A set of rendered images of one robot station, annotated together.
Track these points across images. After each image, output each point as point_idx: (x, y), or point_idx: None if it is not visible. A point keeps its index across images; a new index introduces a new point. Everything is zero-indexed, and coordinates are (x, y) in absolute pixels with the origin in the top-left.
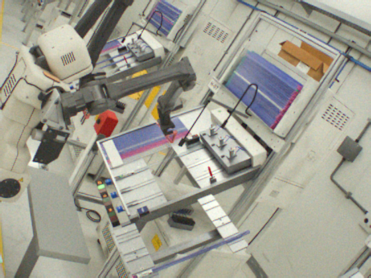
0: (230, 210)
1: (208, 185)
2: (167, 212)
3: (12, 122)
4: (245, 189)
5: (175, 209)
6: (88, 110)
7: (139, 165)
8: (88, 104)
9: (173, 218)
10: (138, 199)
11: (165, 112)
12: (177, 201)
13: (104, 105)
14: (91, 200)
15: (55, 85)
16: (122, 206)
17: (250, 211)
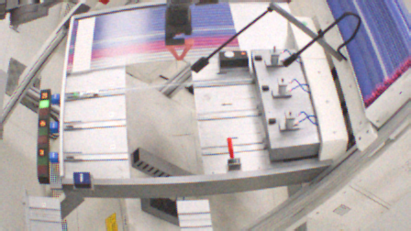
0: (254, 224)
1: (221, 171)
2: (125, 196)
3: None
4: (292, 196)
5: (141, 195)
6: (9, 19)
7: (113, 81)
8: (11, 10)
9: (152, 199)
10: (85, 152)
11: (173, 7)
12: (146, 184)
13: (28, 16)
14: None
15: None
16: None
17: (293, 228)
